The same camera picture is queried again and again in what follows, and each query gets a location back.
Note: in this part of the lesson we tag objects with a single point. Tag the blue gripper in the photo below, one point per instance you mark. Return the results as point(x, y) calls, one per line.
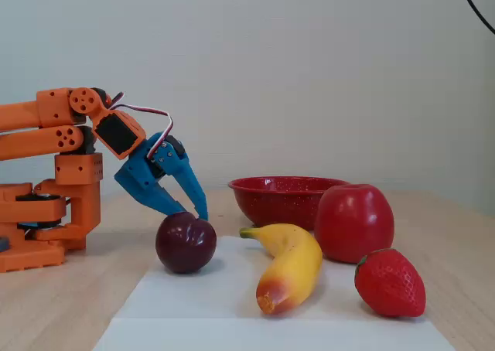
point(142, 173)

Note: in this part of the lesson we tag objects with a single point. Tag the yellow toy banana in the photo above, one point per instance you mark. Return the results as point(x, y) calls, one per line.
point(294, 258)

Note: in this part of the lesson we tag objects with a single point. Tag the orange robot base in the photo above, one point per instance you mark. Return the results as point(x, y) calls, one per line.
point(81, 208)

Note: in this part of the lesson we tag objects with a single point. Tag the red speckled enamel bowl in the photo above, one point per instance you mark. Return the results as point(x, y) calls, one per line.
point(270, 204)

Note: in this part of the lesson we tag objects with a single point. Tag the dark purple toy plum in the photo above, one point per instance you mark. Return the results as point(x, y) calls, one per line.
point(185, 246)

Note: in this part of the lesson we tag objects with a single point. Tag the white paper sheet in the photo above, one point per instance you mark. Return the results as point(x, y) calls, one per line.
point(216, 308)

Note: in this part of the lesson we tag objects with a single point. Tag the red toy apple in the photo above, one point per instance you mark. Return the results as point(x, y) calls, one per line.
point(352, 223)

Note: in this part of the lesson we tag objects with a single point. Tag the dark blue base clamp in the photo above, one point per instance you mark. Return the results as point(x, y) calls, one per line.
point(4, 244)

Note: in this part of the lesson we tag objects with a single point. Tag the red toy strawberry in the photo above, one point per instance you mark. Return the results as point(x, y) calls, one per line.
point(390, 285)

